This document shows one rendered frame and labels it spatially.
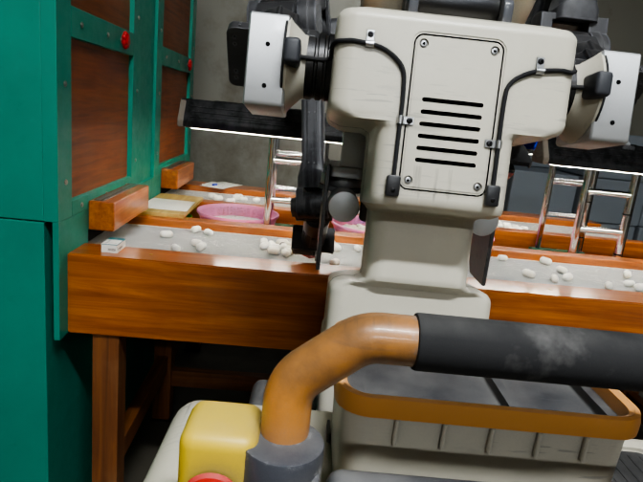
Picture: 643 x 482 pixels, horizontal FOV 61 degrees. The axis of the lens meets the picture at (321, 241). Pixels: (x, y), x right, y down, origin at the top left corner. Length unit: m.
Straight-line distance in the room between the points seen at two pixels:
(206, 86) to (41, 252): 2.24
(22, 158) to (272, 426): 0.97
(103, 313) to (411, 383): 0.94
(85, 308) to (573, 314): 1.10
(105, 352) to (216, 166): 2.16
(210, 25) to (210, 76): 0.28
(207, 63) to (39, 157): 2.23
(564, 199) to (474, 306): 2.69
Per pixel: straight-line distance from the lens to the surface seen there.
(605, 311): 1.42
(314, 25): 0.83
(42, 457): 1.48
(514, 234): 2.09
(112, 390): 1.39
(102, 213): 1.37
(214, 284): 1.22
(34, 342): 1.35
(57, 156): 1.21
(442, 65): 0.65
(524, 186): 3.31
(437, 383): 0.49
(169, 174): 2.02
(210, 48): 3.36
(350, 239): 1.62
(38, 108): 1.22
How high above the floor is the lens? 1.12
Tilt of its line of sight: 14 degrees down
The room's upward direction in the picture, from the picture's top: 6 degrees clockwise
